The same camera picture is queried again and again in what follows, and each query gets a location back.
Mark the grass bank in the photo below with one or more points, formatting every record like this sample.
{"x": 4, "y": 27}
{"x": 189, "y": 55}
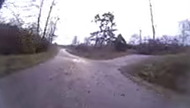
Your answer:
{"x": 168, "y": 70}

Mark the pine tree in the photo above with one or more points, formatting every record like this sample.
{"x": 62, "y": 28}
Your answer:
{"x": 105, "y": 29}

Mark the grey asphalt road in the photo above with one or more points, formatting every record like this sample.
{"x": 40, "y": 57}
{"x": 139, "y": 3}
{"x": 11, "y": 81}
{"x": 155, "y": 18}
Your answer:
{"x": 79, "y": 88}

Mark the grass verge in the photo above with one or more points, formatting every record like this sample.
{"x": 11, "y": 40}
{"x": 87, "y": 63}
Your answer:
{"x": 11, "y": 63}

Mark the low bushes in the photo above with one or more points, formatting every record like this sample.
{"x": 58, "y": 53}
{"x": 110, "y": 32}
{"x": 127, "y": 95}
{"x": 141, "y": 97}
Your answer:
{"x": 157, "y": 46}

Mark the brown bushes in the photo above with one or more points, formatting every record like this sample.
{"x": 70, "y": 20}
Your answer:
{"x": 14, "y": 40}

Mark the grass wedge between roads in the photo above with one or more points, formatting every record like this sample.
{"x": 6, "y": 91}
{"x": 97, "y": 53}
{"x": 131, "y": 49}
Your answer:
{"x": 96, "y": 52}

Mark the row of bare trees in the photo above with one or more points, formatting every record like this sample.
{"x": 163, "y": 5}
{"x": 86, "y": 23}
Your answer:
{"x": 0, "y": 4}

